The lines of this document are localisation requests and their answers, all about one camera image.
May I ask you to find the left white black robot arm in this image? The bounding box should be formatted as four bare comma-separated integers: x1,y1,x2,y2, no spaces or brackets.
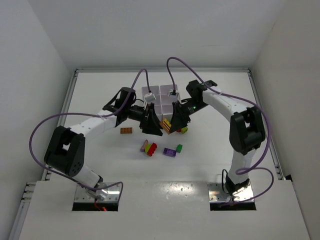
44,87,163,189

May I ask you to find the left white divided container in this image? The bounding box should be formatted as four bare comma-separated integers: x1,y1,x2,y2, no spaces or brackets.
141,85,163,121

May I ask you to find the white divided container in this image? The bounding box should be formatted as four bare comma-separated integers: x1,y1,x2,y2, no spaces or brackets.
141,85,163,121
159,84,180,122

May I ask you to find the dark green lego brick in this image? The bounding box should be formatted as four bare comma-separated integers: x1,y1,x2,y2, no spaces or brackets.
176,144,183,153

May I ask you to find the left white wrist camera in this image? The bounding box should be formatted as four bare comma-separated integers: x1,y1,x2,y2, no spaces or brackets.
143,92,157,104

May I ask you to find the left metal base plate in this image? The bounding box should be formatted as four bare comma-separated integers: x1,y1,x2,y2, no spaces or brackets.
74,183,122,203

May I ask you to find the purple butterfly lego brick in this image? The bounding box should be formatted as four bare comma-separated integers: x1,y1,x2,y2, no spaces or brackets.
140,139,149,152

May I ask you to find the purple cable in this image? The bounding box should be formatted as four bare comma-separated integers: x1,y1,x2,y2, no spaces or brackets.
166,56,275,206
29,68,151,203

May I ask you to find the metal base plate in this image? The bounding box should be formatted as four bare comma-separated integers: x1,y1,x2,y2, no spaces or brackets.
207,182,255,204
74,183,122,203

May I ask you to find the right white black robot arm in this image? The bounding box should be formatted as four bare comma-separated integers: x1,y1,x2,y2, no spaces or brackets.
169,80,266,195

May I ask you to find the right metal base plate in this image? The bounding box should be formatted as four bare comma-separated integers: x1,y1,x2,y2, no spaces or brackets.
207,182,255,204

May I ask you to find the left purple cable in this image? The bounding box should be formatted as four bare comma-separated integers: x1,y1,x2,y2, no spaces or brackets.
29,68,151,203

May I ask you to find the right white divided container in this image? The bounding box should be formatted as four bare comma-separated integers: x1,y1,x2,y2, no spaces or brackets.
159,84,180,122

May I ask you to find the small lime lego brick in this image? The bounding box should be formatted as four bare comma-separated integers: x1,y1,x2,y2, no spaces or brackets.
181,127,188,134

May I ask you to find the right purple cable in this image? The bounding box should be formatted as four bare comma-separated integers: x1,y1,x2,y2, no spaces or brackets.
166,56,275,206

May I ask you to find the orange lego plate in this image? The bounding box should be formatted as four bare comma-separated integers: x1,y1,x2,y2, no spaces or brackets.
120,127,133,134
159,118,172,135

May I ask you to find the lime green lego brick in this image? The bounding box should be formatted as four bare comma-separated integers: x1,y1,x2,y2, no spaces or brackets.
144,143,157,157

